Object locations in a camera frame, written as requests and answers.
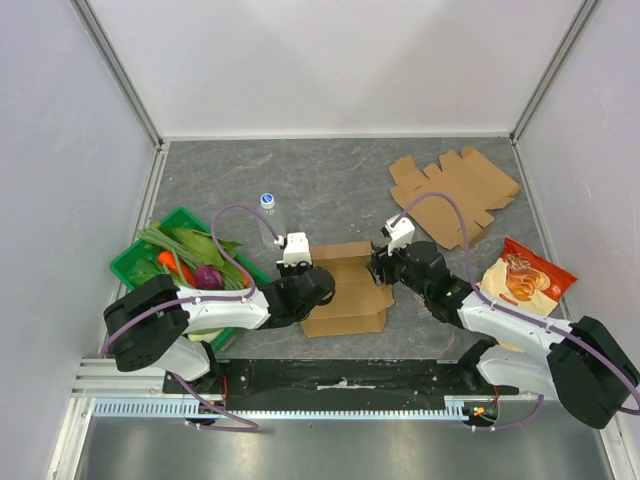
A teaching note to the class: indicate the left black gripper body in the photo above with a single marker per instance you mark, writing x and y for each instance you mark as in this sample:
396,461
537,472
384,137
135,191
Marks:
292,273

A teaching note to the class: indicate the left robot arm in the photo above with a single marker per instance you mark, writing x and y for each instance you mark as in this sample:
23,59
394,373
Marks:
150,325

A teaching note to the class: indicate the red snack bag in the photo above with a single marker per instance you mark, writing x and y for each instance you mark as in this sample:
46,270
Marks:
561,280

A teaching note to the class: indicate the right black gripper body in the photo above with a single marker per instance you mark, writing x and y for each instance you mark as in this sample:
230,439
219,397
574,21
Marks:
380,266

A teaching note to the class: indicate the brown cardboard box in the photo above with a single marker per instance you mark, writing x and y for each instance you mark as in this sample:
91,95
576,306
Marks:
359,305

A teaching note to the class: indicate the grey cable duct rail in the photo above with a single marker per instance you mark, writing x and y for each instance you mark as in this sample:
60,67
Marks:
191,409

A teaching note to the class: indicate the beige cassava chips bag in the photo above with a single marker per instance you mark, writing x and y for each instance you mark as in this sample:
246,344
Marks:
517,282

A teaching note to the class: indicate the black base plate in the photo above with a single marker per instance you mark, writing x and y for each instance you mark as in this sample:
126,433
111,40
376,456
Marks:
279,385

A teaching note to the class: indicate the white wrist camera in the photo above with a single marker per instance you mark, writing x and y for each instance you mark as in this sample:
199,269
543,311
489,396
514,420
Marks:
295,249
399,231

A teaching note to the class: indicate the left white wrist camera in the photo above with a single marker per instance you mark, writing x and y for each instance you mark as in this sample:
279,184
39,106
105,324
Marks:
295,249

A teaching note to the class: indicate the orange carrot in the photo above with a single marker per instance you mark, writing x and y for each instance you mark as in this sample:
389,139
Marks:
178,269

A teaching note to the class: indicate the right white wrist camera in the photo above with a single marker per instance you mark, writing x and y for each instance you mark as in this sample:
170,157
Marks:
399,231

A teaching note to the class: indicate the green leafy vegetable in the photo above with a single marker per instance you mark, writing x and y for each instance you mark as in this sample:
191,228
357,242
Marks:
200,245

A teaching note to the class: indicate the green long beans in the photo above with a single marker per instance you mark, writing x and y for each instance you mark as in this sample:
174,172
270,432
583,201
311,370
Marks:
165,245

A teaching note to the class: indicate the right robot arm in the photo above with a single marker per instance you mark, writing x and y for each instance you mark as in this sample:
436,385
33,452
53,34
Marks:
578,364

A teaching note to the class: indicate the purple onion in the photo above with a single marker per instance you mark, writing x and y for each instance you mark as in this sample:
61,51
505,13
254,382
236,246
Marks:
208,278

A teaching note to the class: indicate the clear plastic water bottle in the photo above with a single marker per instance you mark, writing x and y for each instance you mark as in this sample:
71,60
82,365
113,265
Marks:
271,210

